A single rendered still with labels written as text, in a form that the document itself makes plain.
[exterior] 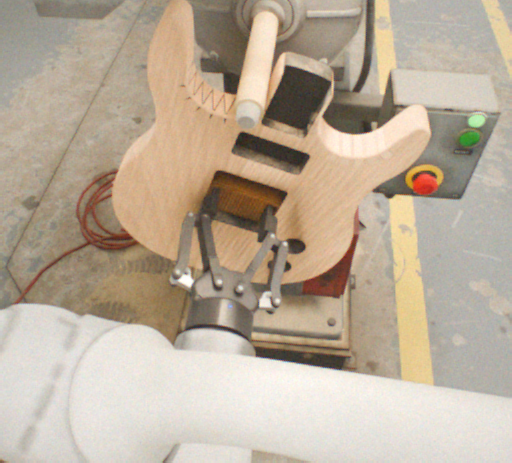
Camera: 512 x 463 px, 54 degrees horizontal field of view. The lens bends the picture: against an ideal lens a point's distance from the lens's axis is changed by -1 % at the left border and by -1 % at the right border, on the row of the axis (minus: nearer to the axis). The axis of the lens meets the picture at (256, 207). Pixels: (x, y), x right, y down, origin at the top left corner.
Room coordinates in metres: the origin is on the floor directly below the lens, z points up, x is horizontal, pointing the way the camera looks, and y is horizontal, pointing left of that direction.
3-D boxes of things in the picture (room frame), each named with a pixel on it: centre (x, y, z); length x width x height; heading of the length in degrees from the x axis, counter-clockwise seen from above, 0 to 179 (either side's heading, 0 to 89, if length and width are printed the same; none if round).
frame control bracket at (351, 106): (0.72, -0.21, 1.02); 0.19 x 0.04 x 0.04; 84
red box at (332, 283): (0.87, -0.21, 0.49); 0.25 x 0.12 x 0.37; 174
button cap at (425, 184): (0.58, -0.28, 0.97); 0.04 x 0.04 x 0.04; 84
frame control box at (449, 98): (0.71, -0.27, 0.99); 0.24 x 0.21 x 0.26; 174
